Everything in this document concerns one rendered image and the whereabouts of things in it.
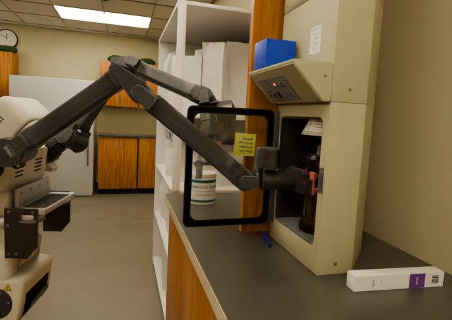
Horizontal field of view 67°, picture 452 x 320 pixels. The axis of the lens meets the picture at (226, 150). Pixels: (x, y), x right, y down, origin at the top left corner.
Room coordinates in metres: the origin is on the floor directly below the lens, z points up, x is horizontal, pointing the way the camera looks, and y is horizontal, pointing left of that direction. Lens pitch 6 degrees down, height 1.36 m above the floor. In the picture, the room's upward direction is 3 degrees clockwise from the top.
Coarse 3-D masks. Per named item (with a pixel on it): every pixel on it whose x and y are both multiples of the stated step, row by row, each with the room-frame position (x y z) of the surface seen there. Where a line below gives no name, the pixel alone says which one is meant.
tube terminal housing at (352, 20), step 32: (320, 0) 0.99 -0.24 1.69; (352, 0) 0.91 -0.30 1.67; (288, 32) 1.17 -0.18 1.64; (352, 32) 0.91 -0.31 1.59; (352, 64) 0.92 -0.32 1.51; (352, 96) 0.92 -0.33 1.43; (352, 128) 0.92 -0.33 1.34; (320, 160) 0.93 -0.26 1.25; (352, 160) 0.92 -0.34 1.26; (352, 192) 0.93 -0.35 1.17; (320, 224) 0.90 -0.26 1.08; (352, 224) 0.93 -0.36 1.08; (320, 256) 0.90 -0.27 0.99; (352, 256) 0.93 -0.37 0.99
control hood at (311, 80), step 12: (300, 60) 0.87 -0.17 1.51; (252, 72) 1.14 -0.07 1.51; (264, 72) 1.05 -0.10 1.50; (276, 72) 0.98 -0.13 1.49; (288, 72) 0.93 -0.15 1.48; (300, 72) 0.88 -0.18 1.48; (312, 72) 0.88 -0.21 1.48; (324, 72) 0.89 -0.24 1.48; (300, 84) 0.92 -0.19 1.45; (312, 84) 0.88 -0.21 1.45; (324, 84) 0.89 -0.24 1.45; (300, 96) 0.97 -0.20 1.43; (312, 96) 0.92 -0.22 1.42; (324, 96) 0.89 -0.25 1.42
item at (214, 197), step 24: (216, 120) 1.12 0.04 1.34; (240, 120) 1.15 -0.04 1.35; (264, 120) 1.18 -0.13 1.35; (240, 144) 1.15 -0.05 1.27; (264, 144) 1.18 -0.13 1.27; (192, 168) 1.10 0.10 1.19; (192, 192) 1.10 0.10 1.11; (216, 192) 1.13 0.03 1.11; (240, 192) 1.16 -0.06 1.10; (192, 216) 1.10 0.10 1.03; (216, 216) 1.13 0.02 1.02; (240, 216) 1.16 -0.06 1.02
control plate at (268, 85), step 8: (264, 80) 1.09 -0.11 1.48; (272, 80) 1.04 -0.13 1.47; (280, 80) 1.00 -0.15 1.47; (264, 88) 1.14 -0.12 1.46; (272, 88) 1.09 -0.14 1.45; (280, 88) 1.04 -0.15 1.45; (288, 88) 1.00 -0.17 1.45; (272, 96) 1.14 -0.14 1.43; (288, 96) 1.04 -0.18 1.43; (296, 96) 0.99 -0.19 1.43
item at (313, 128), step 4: (308, 120) 1.07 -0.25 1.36; (312, 120) 1.04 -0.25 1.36; (316, 120) 1.02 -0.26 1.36; (320, 120) 1.01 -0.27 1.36; (308, 124) 1.05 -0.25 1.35; (312, 124) 1.03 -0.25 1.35; (316, 124) 1.02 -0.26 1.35; (320, 124) 1.01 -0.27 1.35; (304, 128) 1.07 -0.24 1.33; (308, 128) 1.04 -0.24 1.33; (312, 128) 1.02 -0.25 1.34; (316, 128) 1.01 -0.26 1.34; (320, 128) 1.00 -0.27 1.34; (304, 132) 1.05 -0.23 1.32; (308, 132) 1.03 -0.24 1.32; (312, 132) 1.01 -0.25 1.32; (316, 132) 1.00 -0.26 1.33; (320, 132) 0.99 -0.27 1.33
